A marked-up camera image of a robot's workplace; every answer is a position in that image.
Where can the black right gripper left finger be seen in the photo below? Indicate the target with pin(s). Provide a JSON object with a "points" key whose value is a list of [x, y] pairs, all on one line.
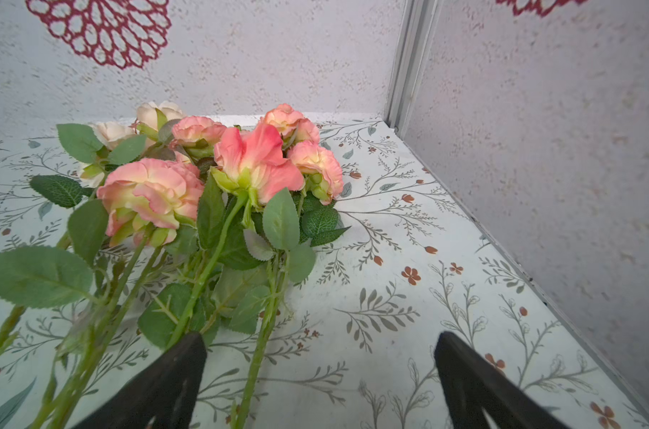
{"points": [[162, 396]]}

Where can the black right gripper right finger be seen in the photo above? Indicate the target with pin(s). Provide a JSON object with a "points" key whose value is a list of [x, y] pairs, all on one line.
{"points": [[476, 393]]}

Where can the pink rose bouquet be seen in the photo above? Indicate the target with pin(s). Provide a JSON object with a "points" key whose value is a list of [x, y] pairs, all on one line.
{"points": [[227, 219]]}

